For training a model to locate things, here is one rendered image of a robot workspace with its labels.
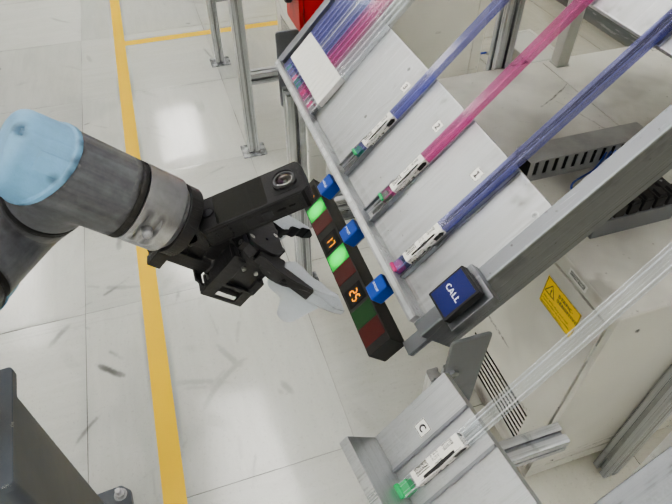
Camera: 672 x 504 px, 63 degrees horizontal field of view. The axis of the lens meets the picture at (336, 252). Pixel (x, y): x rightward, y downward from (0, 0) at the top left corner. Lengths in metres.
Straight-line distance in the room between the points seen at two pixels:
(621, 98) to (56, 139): 1.16
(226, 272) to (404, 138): 0.36
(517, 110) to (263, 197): 0.81
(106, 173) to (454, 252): 0.39
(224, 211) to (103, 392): 1.06
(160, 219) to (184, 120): 1.89
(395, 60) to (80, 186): 0.57
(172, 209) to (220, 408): 0.97
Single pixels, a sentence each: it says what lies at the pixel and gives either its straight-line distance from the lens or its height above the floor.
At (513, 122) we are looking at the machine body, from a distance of 1.21.
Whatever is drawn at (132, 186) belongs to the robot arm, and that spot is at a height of 0.95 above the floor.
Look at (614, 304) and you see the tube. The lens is 0.48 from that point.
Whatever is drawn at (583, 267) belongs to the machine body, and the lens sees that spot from 0.93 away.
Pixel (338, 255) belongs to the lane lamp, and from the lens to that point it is 0.81.
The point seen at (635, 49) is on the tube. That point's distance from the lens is 0.68.
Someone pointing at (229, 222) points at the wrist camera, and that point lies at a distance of 0.53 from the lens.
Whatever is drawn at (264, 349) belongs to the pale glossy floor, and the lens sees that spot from 1.52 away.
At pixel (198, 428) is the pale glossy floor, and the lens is 1.43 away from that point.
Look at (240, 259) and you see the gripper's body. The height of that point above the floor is 0.84.
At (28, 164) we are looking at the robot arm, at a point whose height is 0.99.
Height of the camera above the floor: 1.25
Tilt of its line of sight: 46 degrees down
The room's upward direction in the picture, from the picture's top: straight up
